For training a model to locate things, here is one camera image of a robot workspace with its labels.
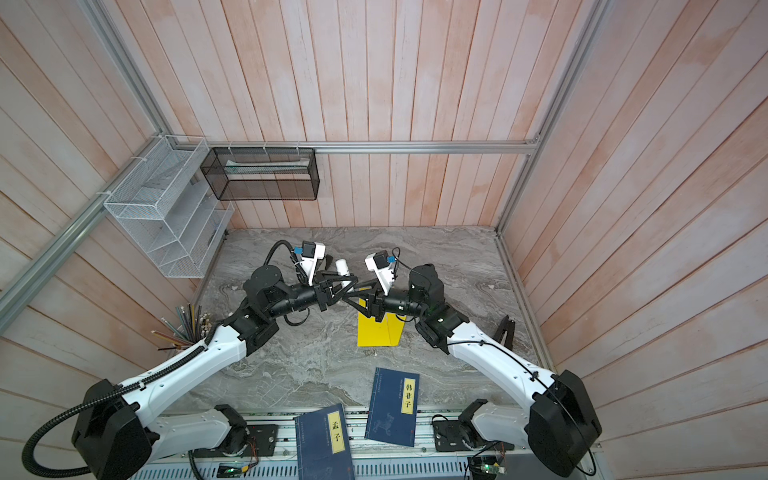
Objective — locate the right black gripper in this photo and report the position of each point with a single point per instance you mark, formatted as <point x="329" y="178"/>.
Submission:
<point x="377" y="301"/>

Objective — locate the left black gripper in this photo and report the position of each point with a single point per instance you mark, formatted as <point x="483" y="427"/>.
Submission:
<point x="322" y="288"/>

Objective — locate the yellow envelope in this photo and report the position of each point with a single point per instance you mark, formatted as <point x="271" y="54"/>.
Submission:
<point x="386" y="333"/>

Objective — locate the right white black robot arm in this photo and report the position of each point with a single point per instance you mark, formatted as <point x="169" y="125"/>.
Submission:
<point x="558" y="424"/>

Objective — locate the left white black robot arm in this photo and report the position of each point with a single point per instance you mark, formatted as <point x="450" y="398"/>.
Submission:
<point x="114" y="431"/>

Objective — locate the blue book on table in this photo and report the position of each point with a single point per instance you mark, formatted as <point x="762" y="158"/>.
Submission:
<point x="393" y="407"/>

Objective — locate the pen holder with pencils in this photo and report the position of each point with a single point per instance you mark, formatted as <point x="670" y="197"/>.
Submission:
<point x="191" y="325"/>

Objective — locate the black mesh basket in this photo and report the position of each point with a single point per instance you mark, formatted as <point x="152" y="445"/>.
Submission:
<point x="262" y="173"/>

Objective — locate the blue book on rail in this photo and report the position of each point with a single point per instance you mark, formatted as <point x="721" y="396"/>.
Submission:
<point x="322" y="440"/>

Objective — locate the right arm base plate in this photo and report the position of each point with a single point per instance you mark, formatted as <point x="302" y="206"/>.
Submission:
<point x="461" y="435"/>

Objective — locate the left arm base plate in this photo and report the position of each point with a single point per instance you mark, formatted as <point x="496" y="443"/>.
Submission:
<point x="251" y="441"/>

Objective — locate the white wire mesh shelf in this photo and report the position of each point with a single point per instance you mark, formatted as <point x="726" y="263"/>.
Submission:
<point x="169" y="210"/>

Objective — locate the aluminium frame rail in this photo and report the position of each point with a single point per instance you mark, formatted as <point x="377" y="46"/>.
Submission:
<point x="392" y="147"/>

